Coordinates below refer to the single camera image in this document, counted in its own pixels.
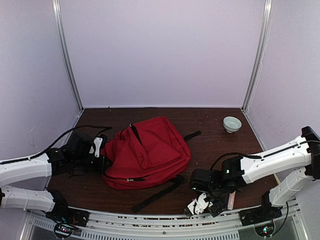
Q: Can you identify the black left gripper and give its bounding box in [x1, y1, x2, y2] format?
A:
[73, 154, 113, 174]

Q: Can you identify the pale yellow highlighter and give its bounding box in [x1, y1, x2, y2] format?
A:
[227, 191, 236, 211]

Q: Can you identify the red student backpack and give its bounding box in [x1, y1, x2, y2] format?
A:
[101, 115, 202, 214]

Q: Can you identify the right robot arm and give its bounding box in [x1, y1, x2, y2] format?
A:
[184, 126, 320, 225]

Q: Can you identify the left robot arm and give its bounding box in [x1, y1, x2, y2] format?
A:
[0, 133, 112, 222]

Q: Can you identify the pale blue ceramic bowl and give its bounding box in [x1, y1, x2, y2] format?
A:
[223, 116, 242, 133]

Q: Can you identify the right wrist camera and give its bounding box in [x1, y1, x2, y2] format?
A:
[184, 193, 213, 217]

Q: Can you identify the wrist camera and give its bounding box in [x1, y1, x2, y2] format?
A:
[184, 193, 213, 217]
[89, 134, 108, 158]

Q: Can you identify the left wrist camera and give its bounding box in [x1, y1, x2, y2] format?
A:
[89, 134, 108, 158]

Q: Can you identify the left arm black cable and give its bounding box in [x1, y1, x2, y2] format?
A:
[0, 125, 113, 165]

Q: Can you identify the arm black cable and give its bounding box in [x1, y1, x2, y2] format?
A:
[0, 125, 113, 165]
[211, 152, 262, 172]

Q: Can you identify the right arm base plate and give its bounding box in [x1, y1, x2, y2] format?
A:
[239, 206, 282, 226]

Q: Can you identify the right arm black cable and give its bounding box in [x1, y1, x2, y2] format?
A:
[211, 152, 262, 172]

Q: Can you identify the front aluminium rail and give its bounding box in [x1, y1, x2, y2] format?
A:
[18, 198, 309, 240]

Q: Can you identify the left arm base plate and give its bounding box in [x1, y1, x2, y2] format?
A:
[45, 208, 90, 227]

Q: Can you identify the left aluminium frame post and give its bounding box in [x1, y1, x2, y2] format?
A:
[52, 0, 84, 112]

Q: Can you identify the aluminium frame post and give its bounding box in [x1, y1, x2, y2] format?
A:
[242, 0, 274, 113]
[52, 0, 84, 112]

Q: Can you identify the right aluminium frame post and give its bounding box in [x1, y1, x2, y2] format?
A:
[242, 0, 274, 113]

